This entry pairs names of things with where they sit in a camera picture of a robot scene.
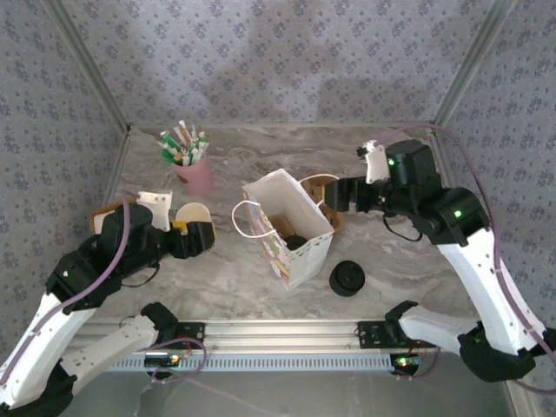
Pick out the paper cup stack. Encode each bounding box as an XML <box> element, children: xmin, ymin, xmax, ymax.
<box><xmin>175</xmin><ymin>202</ymin><xmax>214</xmax><ymax>226</ymax></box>

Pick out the brown pulp cup carrier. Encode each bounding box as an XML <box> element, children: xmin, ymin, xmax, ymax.
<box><xmin>268</xmin><ymin>215</ymin><xmax>297</xmax><ymax>239</ymax></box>
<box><xmin>301</xmin><ymin>173</ymin><xmax>348</xmax><ymax>235</ymax></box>

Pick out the white paper bag with handles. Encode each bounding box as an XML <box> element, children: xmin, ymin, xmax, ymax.
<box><xmin>231</xmin><ymin>168</ymin><xmax>343</xmax><ymax>293</ymax></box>

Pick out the brown cardboard napkin tray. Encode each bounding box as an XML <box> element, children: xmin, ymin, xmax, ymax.
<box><xmin>89</xmin><ymin>200</ymin><xmax>131</xmax><ymax>234</ymax></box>

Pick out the pink cup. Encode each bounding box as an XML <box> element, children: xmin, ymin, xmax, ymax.
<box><xmin>172</xmin><ymin>154</ymin><xmax>215</xmax><ymax>196</ymax></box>

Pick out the black lid stack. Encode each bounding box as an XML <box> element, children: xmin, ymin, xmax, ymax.
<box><xmin>328</xmin><ymin>259</ymin><xmax>366</xmax><ymax>299</ymax></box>

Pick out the small circuit board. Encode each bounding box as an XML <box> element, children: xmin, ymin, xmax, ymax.
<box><xmin>144</xmin><ymin>354</ymin><xmax>182</xmax><ymax>368</ymax></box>
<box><xmin>390</xmin><ymin>354</ymin><xmax>425</xmax><ymax>370</ymax></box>

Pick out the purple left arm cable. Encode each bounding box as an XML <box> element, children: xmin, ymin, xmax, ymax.
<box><xmin>0</xmin><ymin>195</ymin><xmax>209</xmax><ymax>386</ymax></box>

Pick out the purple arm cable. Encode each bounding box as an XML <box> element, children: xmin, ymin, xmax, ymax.
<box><xmin>376</xmin><ymin>123</ymin><xmax>556</xmax><ymax>394</ymax></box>
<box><xmin>0</xmin><ymin>195</ymin><xmax>209</xmax><ymax>386</ymax></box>

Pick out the aluminium side rail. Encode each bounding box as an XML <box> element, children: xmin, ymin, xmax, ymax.
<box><xmin>64</xmin><ymin>128</ymin><xmax>134</xmax><ymax>321</ymax></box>
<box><xmin>429</xmin><ymin>128</ymin><xmax>494</xmax><ymax>316</ymax></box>

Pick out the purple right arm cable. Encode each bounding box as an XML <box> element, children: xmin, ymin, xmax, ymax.
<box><xmin>376</xmin><ymin>123</ymin><xmax>556</xmax><ymax>394</ymax></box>

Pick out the black left mount plate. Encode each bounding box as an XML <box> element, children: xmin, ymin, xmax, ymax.
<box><xmin>126</xmin><ymin>321</ymin><xmax>206</xmax><ymax>351</ymax></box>

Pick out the black mount plate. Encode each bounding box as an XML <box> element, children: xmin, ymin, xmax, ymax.
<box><xmin>126</xmin><ymin>321</ymin><xmax>206</xmax><ymax>351</ymax></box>
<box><xmin>356</xmin><ymin>321</ymin><xmax>438</xmax><ymax>351</ymax></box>

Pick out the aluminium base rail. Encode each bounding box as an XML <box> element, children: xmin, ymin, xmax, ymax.
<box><xmin>47</xmin><ymin>319</ymin><xmax>520</xmax><ymax>353</ymax></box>

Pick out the aluminium frame post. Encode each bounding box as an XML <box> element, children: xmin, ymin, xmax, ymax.
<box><xmin>428</xmin><ymin>0</ymin><xmax>520</xmax><ymax>131</ymax></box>
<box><xmin>45</xmin><ymin>0</ymin><xmax>132</xmax><ymax>134</ymax></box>

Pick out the black right mount plate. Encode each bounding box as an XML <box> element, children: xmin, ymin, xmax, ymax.
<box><xmin>356</xmin><ymin>321</ymin><xmax>438</xmax><ymax>351</ymax></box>

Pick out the grey slotted cable duct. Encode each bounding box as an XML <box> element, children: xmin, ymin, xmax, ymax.
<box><xmin>63</xmin><ymin>352</ymin><xmax>420</xmax><ymax>374</ymax></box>

